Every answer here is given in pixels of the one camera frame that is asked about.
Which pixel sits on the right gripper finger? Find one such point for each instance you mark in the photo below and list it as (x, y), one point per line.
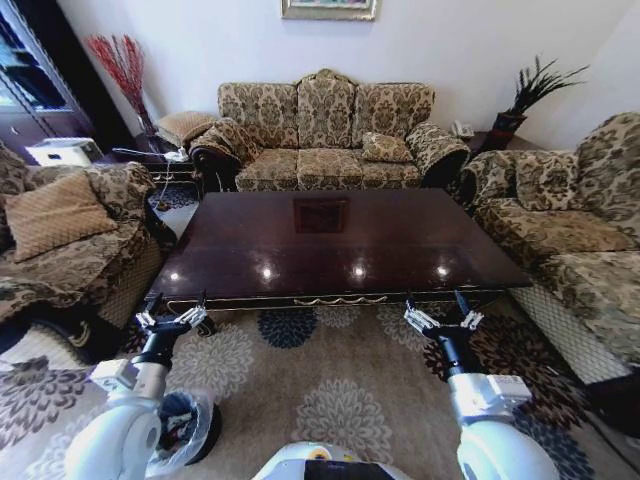
(416, 316)
(470, 316)

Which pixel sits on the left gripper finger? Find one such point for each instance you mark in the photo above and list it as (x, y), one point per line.
(146, 318)
(194, 315)

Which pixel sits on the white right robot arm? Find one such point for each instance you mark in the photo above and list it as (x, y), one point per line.
(492, 435)

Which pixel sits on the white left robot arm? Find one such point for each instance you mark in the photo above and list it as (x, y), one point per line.
(131, 435)

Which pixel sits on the black trash bin, clear bag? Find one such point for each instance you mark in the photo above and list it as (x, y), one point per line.
(197, 430)

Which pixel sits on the floral armchair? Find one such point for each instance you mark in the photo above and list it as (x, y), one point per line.
(115, 260)

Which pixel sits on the dark glossy wooden coffee table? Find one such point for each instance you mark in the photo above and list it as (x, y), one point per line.
(340, 245)

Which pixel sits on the beige floral rug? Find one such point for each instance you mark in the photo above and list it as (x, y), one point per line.
(325, 380)

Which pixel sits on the floral two-seat sofa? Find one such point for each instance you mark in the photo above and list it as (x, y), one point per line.
(575, 260)

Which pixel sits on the large tan quilted cushion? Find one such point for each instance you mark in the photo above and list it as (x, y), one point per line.
(55, 215)

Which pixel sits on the dark side table, gold trim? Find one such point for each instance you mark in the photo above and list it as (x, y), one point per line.
(165, 167)

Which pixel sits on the large floral cushion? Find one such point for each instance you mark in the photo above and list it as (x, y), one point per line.
(547, 180)

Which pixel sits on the white robot front shell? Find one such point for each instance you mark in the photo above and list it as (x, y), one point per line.
(330, 462)

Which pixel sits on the small floral cushion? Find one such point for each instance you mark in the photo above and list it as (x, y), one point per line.
(386, 146)

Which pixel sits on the dark wooden side table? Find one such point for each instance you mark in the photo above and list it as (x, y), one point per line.
(482, 141)

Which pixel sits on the white box appliance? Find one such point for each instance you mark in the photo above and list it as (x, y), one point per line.
(62, 152)

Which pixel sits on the white desk telephone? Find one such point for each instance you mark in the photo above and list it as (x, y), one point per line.
(462, 130)

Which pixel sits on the small tan quilted cushion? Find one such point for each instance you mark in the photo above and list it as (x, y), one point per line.
(182, 124)

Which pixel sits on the glass vase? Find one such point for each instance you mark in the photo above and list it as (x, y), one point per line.
(147, 125)

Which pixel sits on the dark red plant pot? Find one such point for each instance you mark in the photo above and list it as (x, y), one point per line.
(511, 124)

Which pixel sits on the floral three-seat sofa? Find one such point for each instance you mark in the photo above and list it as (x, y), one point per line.
(327, 130)

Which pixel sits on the green spiky plant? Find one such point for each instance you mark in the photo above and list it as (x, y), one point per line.
(537, 87)

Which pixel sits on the red decorative branches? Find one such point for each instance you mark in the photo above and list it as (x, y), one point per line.
(122, 65)

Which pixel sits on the dark glass-door cabinet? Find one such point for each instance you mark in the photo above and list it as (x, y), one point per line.
(30, 75)

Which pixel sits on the framed wall picture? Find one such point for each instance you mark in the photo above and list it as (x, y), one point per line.
(327, 7)

